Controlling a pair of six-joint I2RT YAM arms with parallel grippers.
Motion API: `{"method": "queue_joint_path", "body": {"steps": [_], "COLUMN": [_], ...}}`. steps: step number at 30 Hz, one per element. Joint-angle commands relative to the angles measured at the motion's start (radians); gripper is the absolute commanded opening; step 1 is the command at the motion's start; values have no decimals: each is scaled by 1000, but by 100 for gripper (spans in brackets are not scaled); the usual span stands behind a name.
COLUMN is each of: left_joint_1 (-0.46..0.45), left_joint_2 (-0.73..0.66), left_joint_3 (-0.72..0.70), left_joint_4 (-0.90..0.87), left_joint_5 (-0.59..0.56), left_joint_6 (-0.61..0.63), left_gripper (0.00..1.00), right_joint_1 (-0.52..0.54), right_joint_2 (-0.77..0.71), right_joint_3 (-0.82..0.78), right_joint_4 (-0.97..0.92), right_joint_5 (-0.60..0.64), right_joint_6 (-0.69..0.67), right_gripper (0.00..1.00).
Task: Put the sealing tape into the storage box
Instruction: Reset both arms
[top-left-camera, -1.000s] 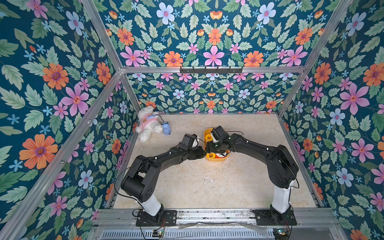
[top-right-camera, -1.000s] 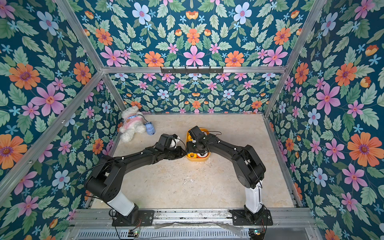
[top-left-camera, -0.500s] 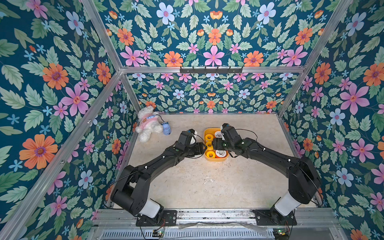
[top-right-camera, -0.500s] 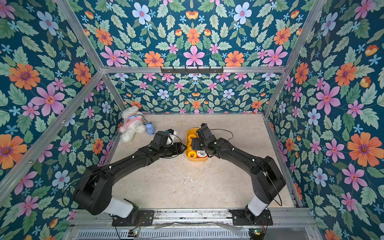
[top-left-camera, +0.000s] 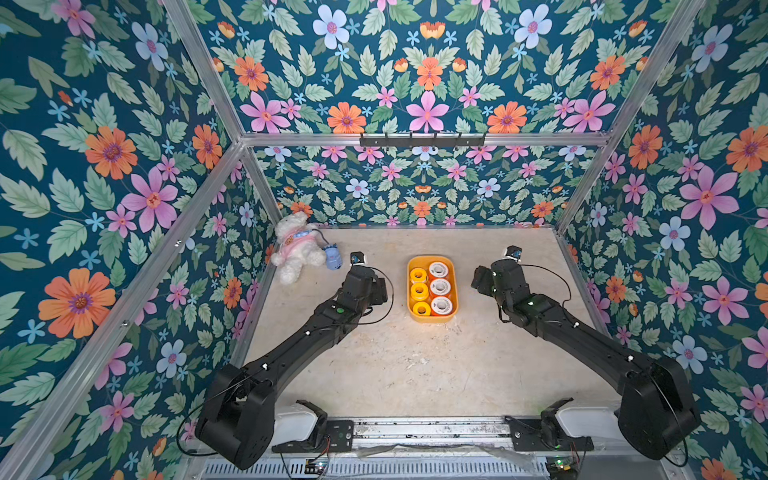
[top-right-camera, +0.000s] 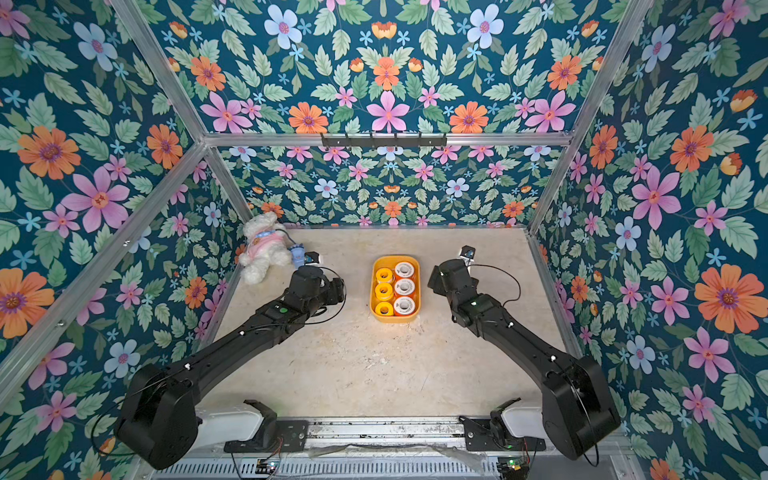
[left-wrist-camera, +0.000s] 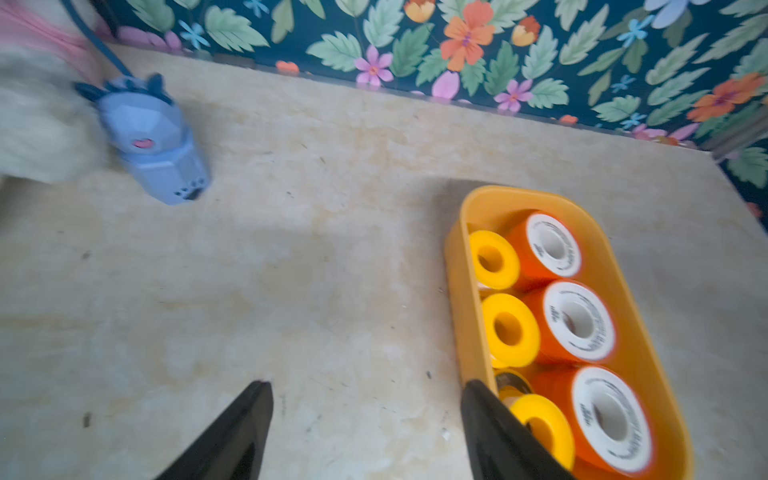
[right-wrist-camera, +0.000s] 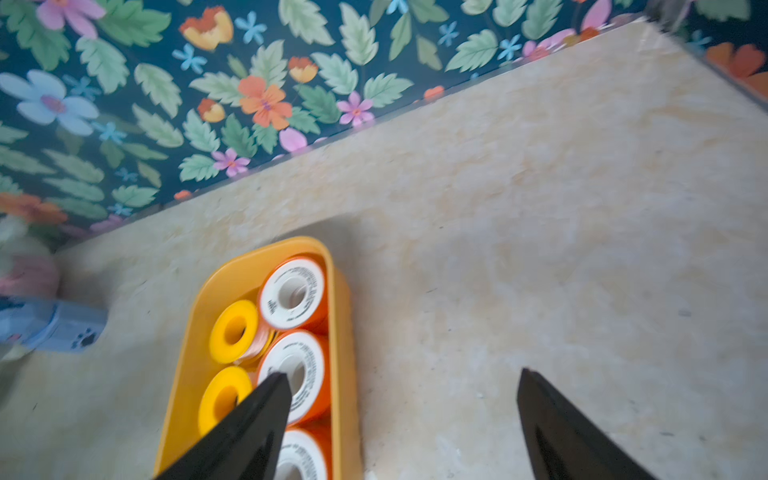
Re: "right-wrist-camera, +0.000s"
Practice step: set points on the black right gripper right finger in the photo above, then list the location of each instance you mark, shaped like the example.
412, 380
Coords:
562, 443

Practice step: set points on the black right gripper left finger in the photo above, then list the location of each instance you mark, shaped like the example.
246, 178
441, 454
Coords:
246, 444

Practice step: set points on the orange sealing tape roll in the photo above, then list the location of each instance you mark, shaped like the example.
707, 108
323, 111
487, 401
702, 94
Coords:
305, 454
294, 296
304, 358

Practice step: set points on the yellow tape roll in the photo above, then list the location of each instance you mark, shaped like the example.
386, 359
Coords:
239, 334
223, 394

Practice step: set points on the yellow plastic storage box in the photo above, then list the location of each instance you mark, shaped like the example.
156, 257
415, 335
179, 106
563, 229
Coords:
195, 368

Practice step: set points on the white plush teddy bear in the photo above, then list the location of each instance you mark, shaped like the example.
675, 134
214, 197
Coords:
28, 268

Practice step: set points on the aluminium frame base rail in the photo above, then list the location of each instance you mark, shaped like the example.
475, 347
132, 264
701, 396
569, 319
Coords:
733, 46

